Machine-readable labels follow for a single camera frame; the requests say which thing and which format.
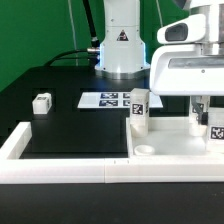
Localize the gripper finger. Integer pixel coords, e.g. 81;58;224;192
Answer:
197;96;210;125

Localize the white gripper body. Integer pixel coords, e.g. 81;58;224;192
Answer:
149;13;224;96

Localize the white square tabletop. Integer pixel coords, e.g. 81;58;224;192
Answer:
126;117;224;157

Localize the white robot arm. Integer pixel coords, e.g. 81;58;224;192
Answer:
95;0;224;125

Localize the white U-shaped obstacle fence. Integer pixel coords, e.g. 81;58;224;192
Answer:
0;122;224;184

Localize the white marker tag plate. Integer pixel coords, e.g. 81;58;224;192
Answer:
77;91;164;109

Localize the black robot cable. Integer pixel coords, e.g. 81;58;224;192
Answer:
43;0;101;68

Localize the thin white cable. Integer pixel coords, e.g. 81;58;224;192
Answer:
67;0;78;58

